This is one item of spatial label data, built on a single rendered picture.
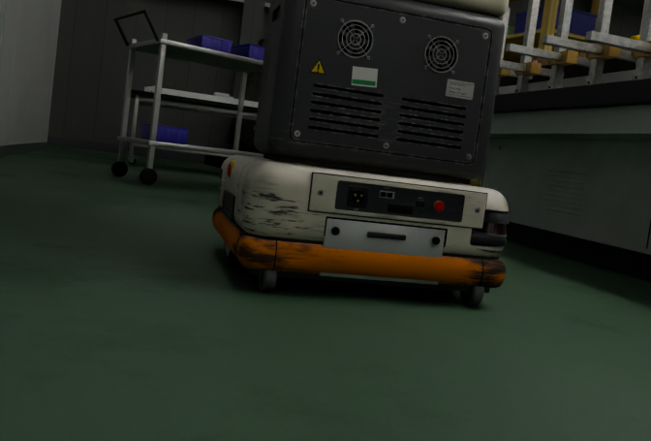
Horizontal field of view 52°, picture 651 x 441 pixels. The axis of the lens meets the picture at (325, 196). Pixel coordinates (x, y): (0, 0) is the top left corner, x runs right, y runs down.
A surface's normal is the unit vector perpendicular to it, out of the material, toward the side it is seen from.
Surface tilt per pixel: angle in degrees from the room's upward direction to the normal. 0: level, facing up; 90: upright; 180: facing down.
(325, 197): 90
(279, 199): 90
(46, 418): 0
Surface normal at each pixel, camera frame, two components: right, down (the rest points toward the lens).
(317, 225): 0.26, 0.09
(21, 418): 0.13, -0.99
